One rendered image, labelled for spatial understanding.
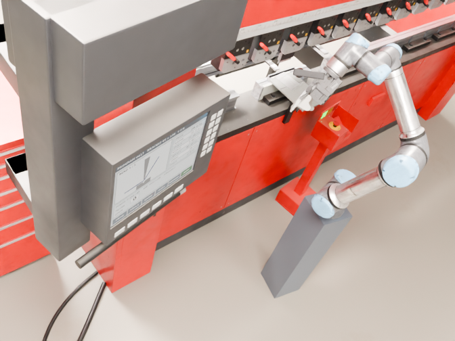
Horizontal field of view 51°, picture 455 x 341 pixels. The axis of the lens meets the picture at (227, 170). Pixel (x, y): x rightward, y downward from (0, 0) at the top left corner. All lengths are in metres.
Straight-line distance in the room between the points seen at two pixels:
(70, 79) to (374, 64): 1.11
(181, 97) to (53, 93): 0.42
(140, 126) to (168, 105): 0.12
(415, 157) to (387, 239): 1.71
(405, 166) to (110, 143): 1.08
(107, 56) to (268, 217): 2.42
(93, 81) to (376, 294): 2.59
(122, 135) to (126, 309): 1.63
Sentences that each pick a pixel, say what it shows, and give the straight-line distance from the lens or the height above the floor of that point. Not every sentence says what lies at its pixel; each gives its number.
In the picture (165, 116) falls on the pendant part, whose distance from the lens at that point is 1.27.
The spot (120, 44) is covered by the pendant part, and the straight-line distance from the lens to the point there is 0.94.
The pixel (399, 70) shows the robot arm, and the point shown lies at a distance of 1.88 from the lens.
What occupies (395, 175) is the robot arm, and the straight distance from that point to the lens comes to 1.85.
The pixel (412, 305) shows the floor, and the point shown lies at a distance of 3.32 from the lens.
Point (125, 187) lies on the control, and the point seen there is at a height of 1.47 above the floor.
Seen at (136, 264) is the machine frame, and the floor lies 0.19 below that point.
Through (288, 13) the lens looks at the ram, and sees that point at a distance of 2.27.
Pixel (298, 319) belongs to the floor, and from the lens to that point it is 2.90.
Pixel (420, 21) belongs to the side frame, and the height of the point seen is 0.70.
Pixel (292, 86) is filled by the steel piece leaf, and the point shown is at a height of 1.00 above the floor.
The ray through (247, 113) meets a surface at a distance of 2.49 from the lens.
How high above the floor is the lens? 2.45
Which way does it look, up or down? 47 degrees down
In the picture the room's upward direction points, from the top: 20 degrees clockwise
